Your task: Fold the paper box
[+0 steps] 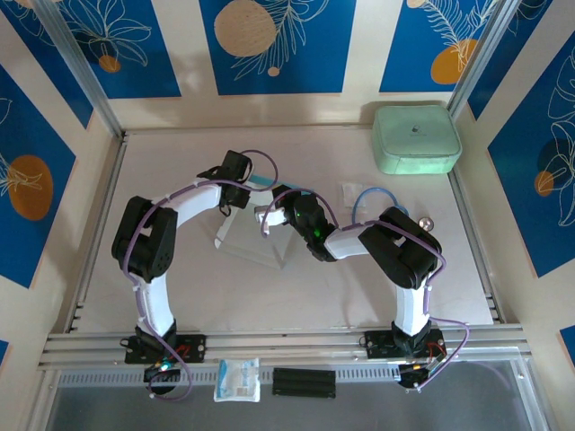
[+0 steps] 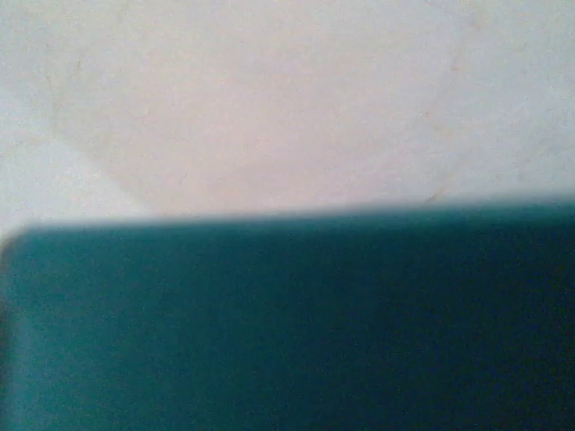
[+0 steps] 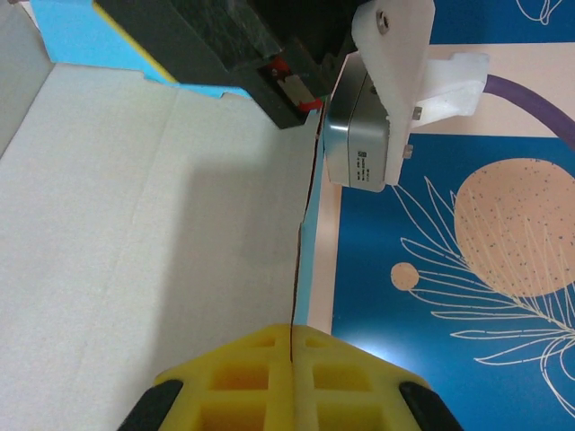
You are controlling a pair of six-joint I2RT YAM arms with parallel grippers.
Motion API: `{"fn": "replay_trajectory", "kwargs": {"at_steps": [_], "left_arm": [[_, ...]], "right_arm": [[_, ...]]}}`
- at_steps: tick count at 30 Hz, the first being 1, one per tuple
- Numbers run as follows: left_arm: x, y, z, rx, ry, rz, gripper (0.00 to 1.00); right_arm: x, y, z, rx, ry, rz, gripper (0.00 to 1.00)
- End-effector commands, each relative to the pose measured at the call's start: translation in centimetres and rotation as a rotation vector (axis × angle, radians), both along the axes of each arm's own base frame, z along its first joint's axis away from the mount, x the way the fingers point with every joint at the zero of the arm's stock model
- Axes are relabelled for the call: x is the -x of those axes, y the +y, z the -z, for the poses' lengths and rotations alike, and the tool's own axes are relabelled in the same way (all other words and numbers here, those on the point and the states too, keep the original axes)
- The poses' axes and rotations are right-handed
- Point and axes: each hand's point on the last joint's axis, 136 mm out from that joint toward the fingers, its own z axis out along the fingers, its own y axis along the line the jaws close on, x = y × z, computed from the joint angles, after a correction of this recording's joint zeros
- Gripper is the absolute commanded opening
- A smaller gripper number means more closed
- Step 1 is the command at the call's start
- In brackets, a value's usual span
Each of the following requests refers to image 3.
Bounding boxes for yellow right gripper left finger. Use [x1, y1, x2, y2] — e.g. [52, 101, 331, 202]
[117, 323, 298, 431]

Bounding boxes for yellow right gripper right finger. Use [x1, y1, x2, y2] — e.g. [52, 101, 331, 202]
[292, 325, 466, 431]

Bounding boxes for teal paper box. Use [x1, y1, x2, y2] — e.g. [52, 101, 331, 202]
[0, 0, 325, 360]

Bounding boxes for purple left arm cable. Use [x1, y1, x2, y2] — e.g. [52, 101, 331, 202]
[487, 74, 575, 154]

